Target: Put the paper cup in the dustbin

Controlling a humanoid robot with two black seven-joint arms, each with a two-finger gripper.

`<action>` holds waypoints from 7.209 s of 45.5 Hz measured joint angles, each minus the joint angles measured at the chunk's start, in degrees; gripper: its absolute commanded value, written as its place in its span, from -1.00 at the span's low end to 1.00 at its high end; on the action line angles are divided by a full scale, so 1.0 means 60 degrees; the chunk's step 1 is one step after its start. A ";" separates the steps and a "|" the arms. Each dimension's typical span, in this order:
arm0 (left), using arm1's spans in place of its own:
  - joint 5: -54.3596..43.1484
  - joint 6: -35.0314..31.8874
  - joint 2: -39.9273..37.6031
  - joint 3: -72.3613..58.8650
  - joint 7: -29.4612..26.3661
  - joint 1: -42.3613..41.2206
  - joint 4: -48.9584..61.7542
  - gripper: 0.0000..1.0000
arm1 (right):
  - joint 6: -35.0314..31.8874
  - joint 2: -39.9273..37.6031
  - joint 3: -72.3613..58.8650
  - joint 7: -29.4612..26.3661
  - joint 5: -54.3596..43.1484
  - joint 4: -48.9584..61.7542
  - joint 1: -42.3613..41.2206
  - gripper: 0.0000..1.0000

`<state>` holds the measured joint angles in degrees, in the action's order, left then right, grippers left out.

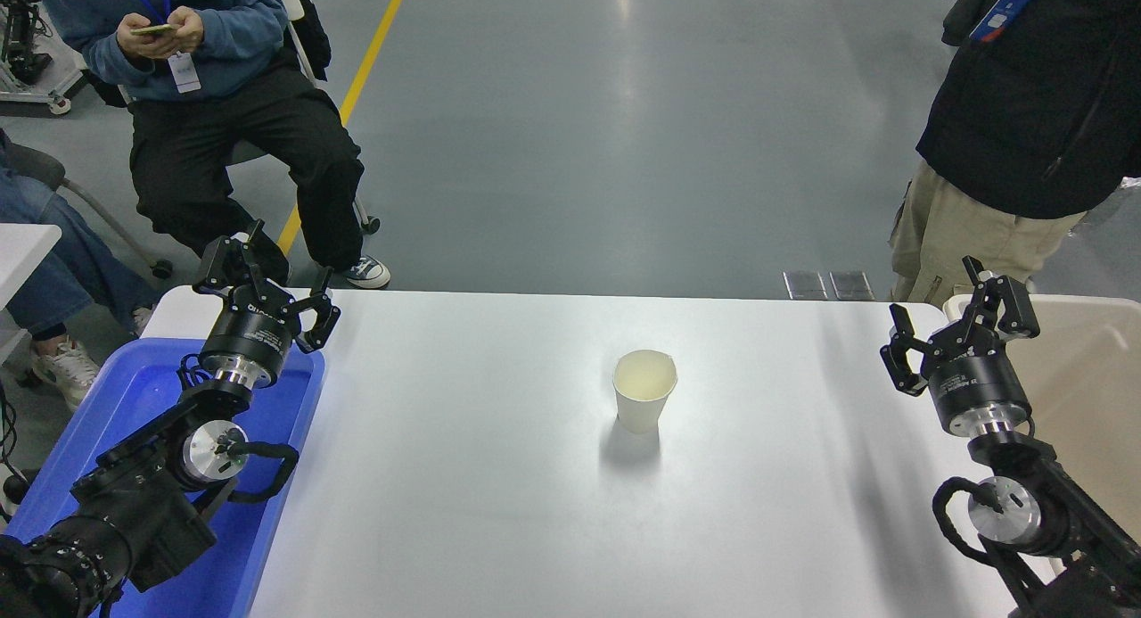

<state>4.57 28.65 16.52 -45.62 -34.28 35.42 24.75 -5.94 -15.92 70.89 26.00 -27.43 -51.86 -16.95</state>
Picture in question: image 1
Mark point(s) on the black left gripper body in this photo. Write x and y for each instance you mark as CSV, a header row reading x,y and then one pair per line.
x,y
250,337

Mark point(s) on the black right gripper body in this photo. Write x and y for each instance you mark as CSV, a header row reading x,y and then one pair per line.
x,y
976,382

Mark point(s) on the yellow-green phone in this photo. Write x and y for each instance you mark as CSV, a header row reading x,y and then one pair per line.
x,y
153,29

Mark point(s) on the white paper cup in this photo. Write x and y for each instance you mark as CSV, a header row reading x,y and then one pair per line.
x,y
642,404

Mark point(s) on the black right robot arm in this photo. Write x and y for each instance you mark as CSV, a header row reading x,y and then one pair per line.
x,y
1070,529

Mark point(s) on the person's right hand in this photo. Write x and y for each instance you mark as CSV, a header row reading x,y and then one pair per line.
x,y
143,47

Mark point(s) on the person's left hand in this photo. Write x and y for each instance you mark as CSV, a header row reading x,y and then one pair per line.
x,y
192,29

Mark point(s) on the metal floor plate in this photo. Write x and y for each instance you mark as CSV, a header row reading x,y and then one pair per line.
x,y
851,285
806,285

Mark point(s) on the large pale plastic bin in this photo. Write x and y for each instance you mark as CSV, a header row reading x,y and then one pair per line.
x,y
1092,377

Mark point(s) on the blue plastic tray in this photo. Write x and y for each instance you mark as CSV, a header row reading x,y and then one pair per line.
x,y
143,395

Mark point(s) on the person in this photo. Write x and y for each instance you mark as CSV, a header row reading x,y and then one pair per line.
x,y
223,127
53,261
1025,110

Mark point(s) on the id badge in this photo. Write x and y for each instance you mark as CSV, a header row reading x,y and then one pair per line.
x,y
1003,13
184,72

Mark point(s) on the white side table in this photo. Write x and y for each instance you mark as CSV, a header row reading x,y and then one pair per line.
x,y
22,248

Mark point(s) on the grey chair with casters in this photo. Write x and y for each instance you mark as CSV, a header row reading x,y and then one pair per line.
x,y
36,163

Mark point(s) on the equipment stand with wheels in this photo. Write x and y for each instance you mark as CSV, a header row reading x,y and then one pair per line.
x,y
27,56

